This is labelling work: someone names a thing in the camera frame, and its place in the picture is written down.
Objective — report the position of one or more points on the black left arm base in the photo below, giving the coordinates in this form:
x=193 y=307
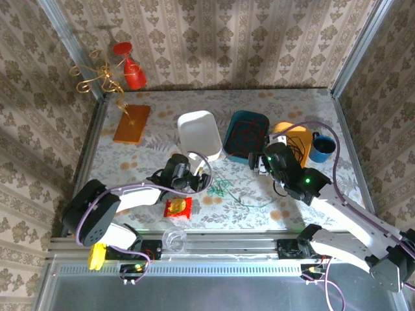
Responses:
x=150 y=249

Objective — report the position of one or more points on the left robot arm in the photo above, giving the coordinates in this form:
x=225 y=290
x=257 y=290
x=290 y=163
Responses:
x=97 y=217

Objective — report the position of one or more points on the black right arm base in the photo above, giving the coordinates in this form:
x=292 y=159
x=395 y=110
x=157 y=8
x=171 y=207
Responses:
x=288 y=249

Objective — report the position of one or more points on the teal plastic tray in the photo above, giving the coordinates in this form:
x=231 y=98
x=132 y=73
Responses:
x=236 y=154

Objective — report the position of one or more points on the red snack packet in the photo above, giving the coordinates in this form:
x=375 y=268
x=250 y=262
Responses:
x=177 y=207

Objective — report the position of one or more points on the orange plastic tray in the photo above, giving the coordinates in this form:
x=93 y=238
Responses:
x=303 y=134

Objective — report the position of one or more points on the blue cup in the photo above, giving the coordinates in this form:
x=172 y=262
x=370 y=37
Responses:
x=322 y=149

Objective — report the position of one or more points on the white plastic tray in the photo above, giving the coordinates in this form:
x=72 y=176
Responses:
x=197 y=133

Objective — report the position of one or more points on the clear drinking glass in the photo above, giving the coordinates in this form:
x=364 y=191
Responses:
x=175 y=239

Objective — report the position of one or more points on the orange wooden board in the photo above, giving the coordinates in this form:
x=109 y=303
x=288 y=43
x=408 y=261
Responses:
x=132 y=123

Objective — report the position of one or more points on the grey metal sheet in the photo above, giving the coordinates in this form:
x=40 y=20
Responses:
x=210 y=291

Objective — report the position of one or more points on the small circuit board with LED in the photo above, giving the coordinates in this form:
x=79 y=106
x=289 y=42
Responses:
x=313 y=270
x=131 y=269

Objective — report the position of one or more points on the red wine glass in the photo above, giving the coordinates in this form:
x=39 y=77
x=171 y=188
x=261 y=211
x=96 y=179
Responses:
x=133 y=76

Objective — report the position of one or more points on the yellow banana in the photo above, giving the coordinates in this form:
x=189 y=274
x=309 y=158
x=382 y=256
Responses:
x=96 y=259

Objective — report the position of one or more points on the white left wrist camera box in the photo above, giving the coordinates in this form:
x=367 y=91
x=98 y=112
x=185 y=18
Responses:
x=196 y=162

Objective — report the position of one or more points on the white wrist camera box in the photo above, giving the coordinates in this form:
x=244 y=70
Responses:
x=278 y=138
x=196 y=162

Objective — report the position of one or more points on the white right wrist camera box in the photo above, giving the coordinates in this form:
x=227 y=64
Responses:
x=278 y=138

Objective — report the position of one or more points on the aluminium table edge rail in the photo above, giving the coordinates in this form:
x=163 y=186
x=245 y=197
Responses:
x=227 y=241

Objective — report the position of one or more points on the aluminium frame post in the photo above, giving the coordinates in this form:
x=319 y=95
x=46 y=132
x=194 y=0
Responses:
x=69 y=42
x=360 y=48

